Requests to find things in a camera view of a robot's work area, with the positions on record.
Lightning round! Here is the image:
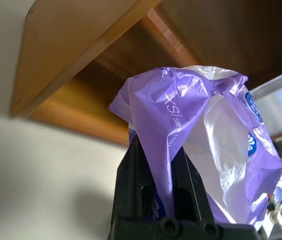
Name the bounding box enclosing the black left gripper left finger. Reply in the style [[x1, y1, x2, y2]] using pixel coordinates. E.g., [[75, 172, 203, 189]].
[[112, 132, 160, 220]]

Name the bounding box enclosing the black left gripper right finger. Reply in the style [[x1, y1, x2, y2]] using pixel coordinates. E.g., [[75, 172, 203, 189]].
[[171, 147, 216, 224]]

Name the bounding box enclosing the purple plastic tissue pack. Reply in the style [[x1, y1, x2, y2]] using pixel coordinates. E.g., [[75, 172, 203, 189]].
[[108, 65, 282, 230]]

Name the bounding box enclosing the wooden cabinet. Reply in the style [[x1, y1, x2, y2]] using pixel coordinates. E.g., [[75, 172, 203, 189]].
[[9, 0, 282, 201]]

